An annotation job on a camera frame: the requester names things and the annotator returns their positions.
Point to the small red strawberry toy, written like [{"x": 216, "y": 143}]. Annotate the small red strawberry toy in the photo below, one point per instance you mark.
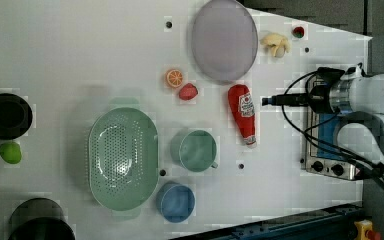
[{"x": 298, "y": 32}]

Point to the grey round plate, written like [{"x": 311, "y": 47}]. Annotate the grey round plate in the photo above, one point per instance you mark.
[{"x": 224, "y": 40}]

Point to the blue table frame rail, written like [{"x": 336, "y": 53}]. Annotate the blue table frame rail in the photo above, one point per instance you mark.
[{"x": 333, "y": 223}]

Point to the green mug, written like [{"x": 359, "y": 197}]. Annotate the green mug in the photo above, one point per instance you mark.
[{"x": 194, "y": 150}]

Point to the black round container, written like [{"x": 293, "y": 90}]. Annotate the black round container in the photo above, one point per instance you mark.
[{"x": 16, "y": 116}]

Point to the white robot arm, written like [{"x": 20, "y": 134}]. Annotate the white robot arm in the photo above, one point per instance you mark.
[{"x": 344, "y": 132}]

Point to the blue cup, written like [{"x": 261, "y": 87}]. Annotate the blue cup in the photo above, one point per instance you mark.
[{"x": 175, "y": 202}]

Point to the silver toaster oven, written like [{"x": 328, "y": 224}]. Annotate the silver toaster oven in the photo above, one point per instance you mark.
[{"x": 323, "y": 156}]

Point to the black round bin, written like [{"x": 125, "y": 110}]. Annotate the black round bin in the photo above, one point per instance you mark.
[{"x": 39, "y": 219}]

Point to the red plush ketchup bottle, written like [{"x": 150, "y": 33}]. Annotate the red plush ketchup bottle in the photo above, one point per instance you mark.
[{"x": 243, "y": 111}]

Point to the orange slice toy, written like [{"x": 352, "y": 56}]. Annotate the orange slice toy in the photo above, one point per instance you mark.
[{"x": 174, "y": 78}]

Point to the green lime toy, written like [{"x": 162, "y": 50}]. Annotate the green lime toy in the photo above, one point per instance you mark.
[{"x": 10, "y": 152}]

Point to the yellow red emergency button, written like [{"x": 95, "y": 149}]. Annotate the yellow red emergency button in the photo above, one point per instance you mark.
[{"x": 365, "y": 231}]

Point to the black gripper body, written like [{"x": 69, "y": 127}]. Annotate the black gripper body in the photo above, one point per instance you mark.
[{"x": 316, "y": 95}]

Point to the green strainer colander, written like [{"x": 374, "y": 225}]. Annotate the green strainer colander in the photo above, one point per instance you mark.
[{"x": 123, "y": 157}]

